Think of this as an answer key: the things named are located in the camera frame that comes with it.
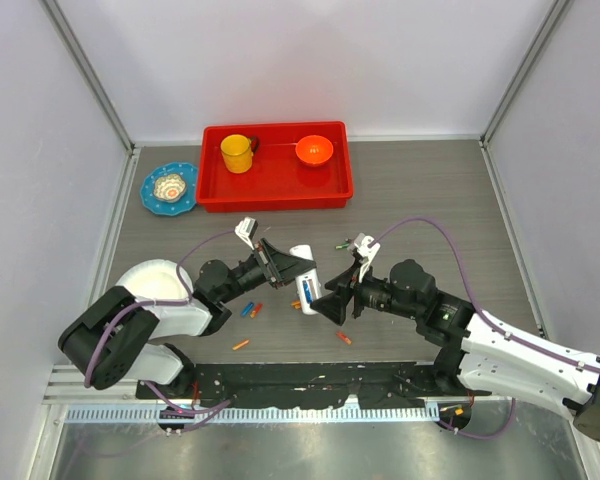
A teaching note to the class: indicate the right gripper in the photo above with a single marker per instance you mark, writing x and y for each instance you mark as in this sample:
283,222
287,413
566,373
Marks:
334,304

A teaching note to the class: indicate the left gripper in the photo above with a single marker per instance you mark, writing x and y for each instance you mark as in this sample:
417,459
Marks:
282,267

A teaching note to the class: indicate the white remote control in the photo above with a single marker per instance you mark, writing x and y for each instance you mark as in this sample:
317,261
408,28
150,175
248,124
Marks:
304,251

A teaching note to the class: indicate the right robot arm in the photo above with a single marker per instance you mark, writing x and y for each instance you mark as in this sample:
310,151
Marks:
478,352

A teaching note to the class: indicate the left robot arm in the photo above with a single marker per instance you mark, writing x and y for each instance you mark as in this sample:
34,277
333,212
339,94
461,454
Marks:
115,338

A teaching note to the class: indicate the red plastic tray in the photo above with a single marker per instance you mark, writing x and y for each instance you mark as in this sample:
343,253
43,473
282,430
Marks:
277,180

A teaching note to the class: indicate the orange bowl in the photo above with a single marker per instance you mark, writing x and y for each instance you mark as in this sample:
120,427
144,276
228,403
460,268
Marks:
314,150

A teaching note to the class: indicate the yellow mug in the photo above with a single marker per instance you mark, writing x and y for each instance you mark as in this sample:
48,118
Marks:
238,152

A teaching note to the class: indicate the white paper plate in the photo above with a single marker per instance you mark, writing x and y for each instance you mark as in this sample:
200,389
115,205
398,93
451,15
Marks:
158,281

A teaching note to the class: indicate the blue dotted plate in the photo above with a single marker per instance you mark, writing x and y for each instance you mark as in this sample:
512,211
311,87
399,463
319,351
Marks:
185,204

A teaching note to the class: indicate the small patterned bowl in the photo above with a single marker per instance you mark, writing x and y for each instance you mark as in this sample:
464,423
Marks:
169,188

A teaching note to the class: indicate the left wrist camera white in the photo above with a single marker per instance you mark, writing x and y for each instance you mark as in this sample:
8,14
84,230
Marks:
245,230

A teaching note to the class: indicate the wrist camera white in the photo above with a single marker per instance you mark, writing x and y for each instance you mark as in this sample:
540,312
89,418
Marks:
245,230
364,248

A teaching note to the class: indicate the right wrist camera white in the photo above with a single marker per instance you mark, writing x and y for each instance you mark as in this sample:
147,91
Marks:
364,248

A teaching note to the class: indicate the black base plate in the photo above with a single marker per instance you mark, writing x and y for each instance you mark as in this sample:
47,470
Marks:
313,385

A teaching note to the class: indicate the white slotted cable duct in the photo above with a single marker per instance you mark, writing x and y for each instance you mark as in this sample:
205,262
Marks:
154,413

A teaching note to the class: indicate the aluminium frame rail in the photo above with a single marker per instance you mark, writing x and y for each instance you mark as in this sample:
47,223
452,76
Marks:
65,386

